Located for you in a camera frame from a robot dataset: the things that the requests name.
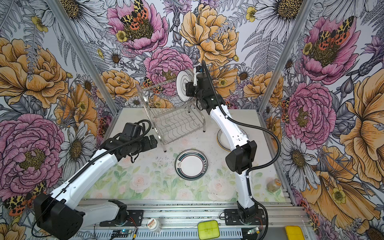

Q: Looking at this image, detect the green circuit board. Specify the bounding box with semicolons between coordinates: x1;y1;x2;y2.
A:
111;229;136;239

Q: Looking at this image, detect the round tape roll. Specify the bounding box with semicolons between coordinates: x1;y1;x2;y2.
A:
147;218;162;233

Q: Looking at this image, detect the left aluminium corner post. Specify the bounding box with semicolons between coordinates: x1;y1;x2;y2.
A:
47;1;119;116

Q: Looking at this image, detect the right aluminium corner post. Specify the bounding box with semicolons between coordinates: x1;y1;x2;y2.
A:
258;0;315;113

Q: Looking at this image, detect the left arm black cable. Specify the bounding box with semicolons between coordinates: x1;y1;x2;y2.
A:
31;119;153;238

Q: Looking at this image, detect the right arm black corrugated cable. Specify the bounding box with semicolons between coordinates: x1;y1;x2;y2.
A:
201;59;282;240

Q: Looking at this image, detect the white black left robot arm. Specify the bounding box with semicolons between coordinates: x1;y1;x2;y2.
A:
33;120;158;240

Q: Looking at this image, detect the black striped rim plate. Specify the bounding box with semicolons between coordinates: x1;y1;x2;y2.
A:
217;128;248;152

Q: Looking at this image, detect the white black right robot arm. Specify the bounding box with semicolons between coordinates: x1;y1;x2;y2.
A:
176;73;257;210

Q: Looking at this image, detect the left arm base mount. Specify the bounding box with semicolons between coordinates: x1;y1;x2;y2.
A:
99;210;144;227

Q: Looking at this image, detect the black line flower plate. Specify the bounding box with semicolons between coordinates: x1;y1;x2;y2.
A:
176;70;194;102

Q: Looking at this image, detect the yellow box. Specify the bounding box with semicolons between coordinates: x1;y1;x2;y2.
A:
285;226;306;240

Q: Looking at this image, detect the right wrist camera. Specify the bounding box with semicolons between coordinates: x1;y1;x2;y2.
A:
194;65;206;88

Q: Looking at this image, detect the silver wire dish rack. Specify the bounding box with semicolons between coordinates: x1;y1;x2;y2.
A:
136;84;206;152

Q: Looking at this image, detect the small clear plastic bottle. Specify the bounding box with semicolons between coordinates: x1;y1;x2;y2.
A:
267;178;282;193

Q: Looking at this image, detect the green square box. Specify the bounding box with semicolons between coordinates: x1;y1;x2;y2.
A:
198;220;221;240

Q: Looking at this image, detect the aluminium corner post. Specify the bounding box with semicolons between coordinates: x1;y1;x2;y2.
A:
258;0;315;113
47;1;119;116

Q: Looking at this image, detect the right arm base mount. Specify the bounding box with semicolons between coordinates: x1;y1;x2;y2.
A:
224;208;266;226

